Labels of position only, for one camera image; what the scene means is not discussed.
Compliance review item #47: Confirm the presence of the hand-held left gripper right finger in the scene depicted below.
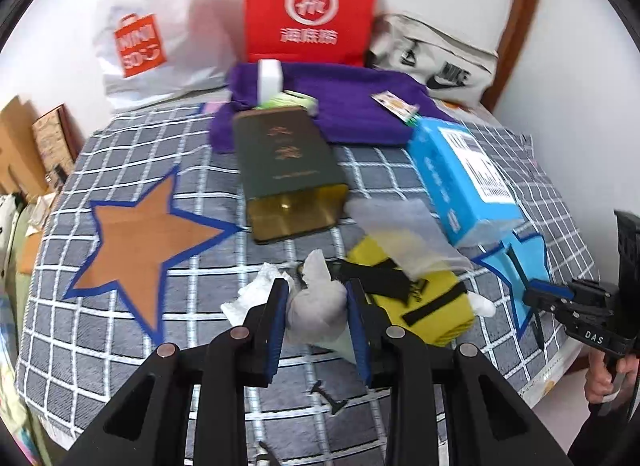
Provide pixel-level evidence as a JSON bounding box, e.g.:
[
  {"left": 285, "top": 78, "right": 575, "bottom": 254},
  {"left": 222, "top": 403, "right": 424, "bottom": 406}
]
[{"left": 345, "top": 278, "right": 573, "bottom": 466}]

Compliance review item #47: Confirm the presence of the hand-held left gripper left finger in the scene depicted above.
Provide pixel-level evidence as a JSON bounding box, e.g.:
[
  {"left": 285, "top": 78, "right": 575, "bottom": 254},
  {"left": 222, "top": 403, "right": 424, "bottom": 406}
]
[{"left": 62, "top": 277, "right": 291, "bottom": 466}]

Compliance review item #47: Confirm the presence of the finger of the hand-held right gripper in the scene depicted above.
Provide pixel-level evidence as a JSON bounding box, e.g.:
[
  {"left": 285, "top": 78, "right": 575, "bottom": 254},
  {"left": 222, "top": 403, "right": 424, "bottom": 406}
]
[{"left": 522, "top": 281, "right": 577, "bottom": 317}]

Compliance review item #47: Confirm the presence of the light grey sock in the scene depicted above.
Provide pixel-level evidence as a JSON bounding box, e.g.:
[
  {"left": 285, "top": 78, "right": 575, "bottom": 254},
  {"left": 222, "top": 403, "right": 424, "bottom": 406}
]
[{"left": 285, "top": 248, "right": 356, "bottom": 362}]

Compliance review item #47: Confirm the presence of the white tissue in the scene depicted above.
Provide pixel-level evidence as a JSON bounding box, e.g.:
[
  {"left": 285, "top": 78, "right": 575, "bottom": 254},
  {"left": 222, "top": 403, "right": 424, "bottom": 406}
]
[{"left": 220, "top": 263, "right": 296, "bottom": 327}]

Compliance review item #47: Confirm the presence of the translucent plastic bag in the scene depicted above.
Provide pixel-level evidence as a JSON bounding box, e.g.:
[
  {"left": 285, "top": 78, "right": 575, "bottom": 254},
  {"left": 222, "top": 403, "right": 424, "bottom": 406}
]
[{"left": 345, "top": 198, "right": 473, "bottom": 279}]

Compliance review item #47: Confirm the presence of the small label card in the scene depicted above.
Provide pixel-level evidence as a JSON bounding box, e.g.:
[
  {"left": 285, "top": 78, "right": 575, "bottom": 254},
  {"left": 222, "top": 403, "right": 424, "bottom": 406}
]
[{"left": 371, "top": 90, "right": 420, "bottom": 123}]

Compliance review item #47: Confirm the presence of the light green tissue packet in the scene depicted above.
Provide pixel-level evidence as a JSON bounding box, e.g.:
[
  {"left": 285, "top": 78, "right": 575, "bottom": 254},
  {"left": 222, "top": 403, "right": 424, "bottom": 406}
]
[{"left": 257, "top": 90, "right": 321, "bottom": 117}]

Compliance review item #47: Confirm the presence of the white sponge block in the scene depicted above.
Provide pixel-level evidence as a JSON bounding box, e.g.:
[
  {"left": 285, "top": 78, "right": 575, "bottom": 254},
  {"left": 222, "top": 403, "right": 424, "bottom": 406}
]
[{"left": 257, "top": 60, "right": 282, "bottom": 106}]

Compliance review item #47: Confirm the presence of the person's right forearm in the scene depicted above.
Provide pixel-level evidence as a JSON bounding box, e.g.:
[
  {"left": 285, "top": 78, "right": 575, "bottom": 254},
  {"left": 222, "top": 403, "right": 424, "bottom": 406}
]
[{"left": 565, "top": 396, "right": 640, "bottom": 466}]

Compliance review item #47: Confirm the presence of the person's right hand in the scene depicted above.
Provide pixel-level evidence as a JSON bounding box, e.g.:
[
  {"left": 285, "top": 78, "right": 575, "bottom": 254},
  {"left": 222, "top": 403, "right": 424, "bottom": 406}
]
[{"left": 584, "top": 350, "right": 640, "bottom": 405}]

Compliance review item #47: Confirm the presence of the blue star marker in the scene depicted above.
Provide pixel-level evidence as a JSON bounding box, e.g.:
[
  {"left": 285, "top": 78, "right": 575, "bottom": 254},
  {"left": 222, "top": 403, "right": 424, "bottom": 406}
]
[{"left": 470, "top": 233, "right": 551, "bottom": 341}]

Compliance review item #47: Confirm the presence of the printed bed sheet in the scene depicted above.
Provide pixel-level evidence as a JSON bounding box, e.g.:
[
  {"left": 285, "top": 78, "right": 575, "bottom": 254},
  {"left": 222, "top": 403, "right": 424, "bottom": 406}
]
[{"left": 435, "top": 98, "right": 593, "bottom": 407}]

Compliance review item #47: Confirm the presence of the grey checked blanket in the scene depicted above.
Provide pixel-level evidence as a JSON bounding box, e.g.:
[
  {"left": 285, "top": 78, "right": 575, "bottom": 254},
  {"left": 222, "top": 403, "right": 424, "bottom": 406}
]
[{"left": 15, "top": 100, "right": 601, "bottom": 466}]

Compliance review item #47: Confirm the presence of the blue cardboard box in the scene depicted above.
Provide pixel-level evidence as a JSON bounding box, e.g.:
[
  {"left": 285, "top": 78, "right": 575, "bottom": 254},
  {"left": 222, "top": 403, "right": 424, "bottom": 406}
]
[{"left": 407, "top": 117, "right": 526, "bottom": 247}]

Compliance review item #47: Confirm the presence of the brown star marker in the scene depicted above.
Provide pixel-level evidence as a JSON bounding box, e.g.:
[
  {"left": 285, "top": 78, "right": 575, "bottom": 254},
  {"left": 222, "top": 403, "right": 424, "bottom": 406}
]
[{"left": 65, "top": 168, "right": 241, "bottom": 341}]

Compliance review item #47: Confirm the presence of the dark green tin box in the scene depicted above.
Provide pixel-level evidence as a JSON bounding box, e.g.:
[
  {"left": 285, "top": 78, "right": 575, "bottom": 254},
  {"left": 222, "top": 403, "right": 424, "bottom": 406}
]
[{"left": 232, "top": 106, "right": 349, "bottom": 245}]

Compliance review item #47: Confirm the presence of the purple towel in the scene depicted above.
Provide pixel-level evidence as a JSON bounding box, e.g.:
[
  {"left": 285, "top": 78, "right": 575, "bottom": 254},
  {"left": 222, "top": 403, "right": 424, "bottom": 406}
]
[{"left": 207, "top": 62, "right": 456, "bottom": 154}]

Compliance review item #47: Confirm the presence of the grey waist bag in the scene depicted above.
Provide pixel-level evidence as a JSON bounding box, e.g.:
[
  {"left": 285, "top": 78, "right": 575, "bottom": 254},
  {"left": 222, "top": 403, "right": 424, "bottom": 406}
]
[{"left": 365, "top": 13, "right": 501, "bottom": 104}]

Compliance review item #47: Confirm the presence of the red paper bag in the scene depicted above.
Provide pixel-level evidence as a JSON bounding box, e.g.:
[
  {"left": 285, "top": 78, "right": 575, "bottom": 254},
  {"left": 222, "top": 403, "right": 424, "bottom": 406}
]
[{"left": 244, "top": 0, "right": 383, "bottom": 66}]

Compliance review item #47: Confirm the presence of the white plastic shopping bag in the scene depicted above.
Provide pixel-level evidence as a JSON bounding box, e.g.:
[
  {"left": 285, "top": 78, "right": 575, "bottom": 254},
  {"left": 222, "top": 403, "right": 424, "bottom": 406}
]
[{"left": 92, "top": 0, "right": 241, "bottom": 111}]

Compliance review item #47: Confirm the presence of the brown wooden door frame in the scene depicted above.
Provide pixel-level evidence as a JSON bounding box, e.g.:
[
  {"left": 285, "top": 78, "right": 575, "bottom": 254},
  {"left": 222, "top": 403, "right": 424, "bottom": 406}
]
[{"left": 487, "top": 0, "right": 546, "bottom": 114}]

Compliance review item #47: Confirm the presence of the patterned picture frame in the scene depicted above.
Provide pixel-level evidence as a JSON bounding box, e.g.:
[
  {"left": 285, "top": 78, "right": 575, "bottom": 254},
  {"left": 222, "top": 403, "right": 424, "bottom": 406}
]
[{"left": 32, "top": 104, "right": 83, "bottom": 191}]

